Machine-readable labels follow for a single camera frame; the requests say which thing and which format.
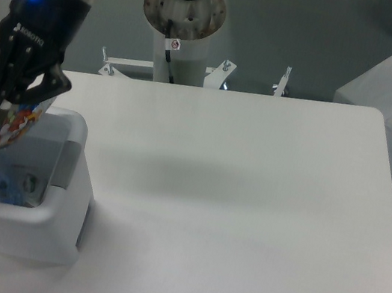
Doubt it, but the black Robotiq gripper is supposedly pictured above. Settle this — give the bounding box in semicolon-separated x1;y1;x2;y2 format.
0;0;91;110

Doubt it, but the blue snack wrapper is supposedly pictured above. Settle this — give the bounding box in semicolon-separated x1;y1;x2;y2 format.
0;88;57;199

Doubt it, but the white plastic trash can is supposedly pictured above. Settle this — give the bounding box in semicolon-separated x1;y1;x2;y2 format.
0;106;94;265

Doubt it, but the crumpled white trash piece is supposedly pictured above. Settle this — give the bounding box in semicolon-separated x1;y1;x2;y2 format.
21;173;42;207

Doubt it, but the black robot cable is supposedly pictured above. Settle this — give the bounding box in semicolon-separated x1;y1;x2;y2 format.
156;18;186;84

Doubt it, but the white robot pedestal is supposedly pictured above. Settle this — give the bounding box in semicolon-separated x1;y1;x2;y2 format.
144;0;227;87

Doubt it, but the white pedestal foot frame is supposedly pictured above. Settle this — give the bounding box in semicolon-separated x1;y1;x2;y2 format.
97;47;293;97

